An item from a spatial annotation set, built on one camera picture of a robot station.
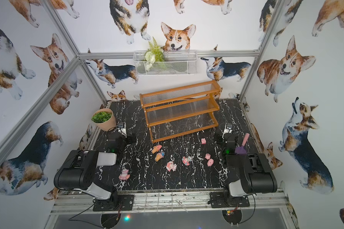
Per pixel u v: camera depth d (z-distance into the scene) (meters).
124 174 0.80
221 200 0.74
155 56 0.82
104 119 0.93
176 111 1.17
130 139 0.86
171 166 0.84
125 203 0.73
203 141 0.95
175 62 0.93
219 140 0.85
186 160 0.85
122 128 0.81
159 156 0.88
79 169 0.46
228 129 0.79
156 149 0.90
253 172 0.46
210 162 0.86
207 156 0.88
